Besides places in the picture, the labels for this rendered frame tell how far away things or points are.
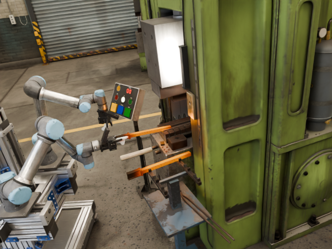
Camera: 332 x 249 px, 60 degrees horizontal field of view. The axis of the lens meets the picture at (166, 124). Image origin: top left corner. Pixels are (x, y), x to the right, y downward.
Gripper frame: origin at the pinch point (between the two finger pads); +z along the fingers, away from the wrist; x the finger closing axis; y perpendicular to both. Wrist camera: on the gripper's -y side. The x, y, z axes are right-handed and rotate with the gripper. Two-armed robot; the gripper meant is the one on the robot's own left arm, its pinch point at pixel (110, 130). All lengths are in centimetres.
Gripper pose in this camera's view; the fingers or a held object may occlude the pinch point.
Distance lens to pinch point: 242.3
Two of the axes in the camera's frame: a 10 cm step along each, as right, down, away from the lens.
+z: 1.1, 8.8, 4.6
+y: -9.9, 0.8, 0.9
